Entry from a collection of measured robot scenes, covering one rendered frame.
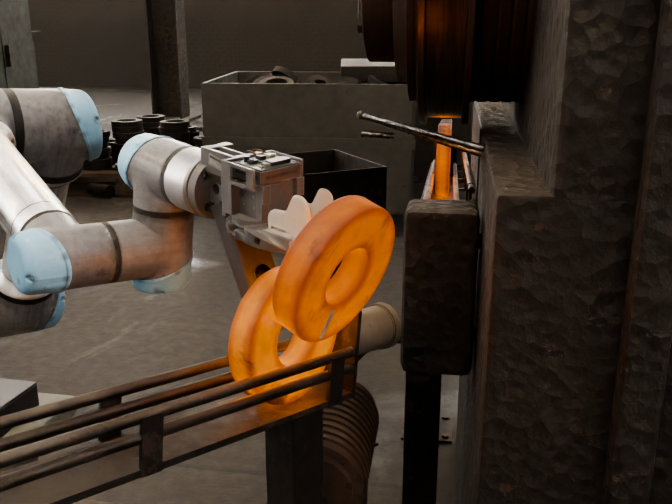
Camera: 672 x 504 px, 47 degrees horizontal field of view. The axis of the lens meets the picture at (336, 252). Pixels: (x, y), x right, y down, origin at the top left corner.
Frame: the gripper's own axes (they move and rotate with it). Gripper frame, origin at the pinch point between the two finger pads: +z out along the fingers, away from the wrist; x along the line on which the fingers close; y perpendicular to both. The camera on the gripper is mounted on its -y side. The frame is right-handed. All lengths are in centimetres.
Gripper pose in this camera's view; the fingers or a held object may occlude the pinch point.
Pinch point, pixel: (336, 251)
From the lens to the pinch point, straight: 76.4
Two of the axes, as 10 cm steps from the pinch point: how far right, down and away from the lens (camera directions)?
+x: 7.0, -2.4, 6.7
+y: 0.3, -9.3, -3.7
